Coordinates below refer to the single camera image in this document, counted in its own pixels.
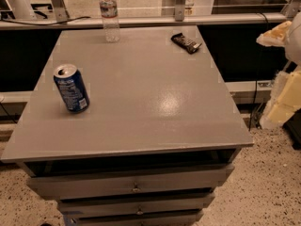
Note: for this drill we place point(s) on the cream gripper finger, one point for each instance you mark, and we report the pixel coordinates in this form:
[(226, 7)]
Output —
[(284, 102), (274, 37)]

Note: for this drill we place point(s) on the clear plastic water bottle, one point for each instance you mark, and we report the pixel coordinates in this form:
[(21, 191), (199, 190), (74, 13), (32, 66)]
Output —
[(110, 17)]

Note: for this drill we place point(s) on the black snack bar wrapper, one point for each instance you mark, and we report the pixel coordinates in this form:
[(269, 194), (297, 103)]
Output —
[(189, 45)]

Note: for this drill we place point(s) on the middle grey drawer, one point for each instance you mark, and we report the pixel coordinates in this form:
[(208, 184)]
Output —
[(137, 205)]

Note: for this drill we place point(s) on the top grey drawer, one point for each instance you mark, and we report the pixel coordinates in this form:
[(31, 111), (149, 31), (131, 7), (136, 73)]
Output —
[(130, 182)]

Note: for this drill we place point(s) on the grey drawer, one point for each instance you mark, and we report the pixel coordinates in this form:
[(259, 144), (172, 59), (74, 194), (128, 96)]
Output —
[(186, 217), (130, 182), (137, 205)]

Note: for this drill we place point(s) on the bottom grey drawer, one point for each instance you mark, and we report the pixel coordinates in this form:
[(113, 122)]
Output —
[(186, 217)]

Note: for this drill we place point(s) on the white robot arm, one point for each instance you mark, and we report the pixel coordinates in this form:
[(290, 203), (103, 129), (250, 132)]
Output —
[(293, 43)]

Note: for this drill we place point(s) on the grey drawer cabinet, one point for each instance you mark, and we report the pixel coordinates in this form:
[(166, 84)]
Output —
[(151, 106)]

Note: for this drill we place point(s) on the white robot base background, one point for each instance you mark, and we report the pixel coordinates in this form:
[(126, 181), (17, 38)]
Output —
[(22, 9)]

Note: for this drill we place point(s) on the blue pepsi can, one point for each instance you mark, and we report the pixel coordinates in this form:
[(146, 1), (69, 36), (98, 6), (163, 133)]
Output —
[(71, 87)]

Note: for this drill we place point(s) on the grey metal rail frame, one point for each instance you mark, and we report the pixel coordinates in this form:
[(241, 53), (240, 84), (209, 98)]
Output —
[(133, 17)]

